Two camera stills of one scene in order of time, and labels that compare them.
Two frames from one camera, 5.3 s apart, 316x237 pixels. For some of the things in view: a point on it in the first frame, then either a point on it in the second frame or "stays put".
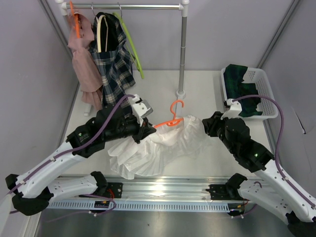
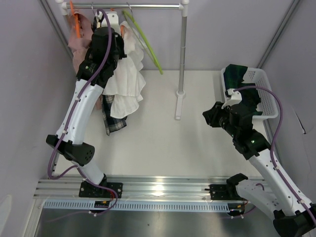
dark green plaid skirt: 233,76 stays put
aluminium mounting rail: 145,189 stays put
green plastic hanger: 139,68 -> 127,14
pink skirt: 87,71 stays put
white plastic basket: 257,76 stays put
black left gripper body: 129,127 -> 119,53
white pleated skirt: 166,152 -> 125,86
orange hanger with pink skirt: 76,20 stays put
